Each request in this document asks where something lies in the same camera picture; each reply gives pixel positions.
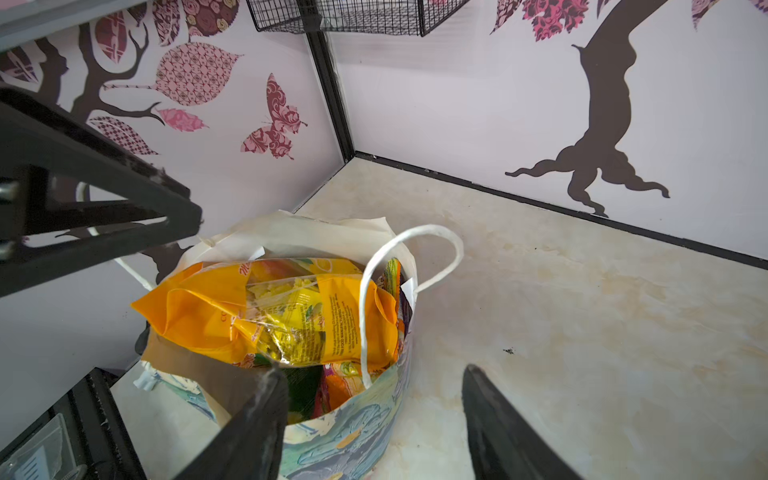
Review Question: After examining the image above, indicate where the floral paper bag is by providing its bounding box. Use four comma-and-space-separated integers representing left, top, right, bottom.
112, 211, 464, 479

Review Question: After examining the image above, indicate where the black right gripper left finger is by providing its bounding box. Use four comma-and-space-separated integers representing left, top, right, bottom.
177, 366, 289, 480

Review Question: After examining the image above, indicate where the aluminium rail left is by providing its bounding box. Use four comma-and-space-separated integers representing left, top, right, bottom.
1, 0, 141, 51

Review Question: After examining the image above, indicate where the yellow orange snack bag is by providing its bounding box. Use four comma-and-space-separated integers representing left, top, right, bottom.
132, 258, 403, 371

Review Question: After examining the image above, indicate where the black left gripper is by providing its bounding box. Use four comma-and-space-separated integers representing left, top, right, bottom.
1, 86, 202, 296

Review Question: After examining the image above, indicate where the black wire basket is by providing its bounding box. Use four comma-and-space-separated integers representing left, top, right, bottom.
248, 0, 467, 37

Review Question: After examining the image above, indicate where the orange snack bag with label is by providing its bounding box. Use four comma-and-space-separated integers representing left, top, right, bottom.
384, 258, 405, 338

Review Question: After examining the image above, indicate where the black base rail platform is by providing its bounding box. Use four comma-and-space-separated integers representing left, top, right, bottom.
1, 368, 147, 479

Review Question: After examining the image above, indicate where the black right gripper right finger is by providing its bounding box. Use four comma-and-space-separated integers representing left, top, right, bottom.
462, 364, 579, 479

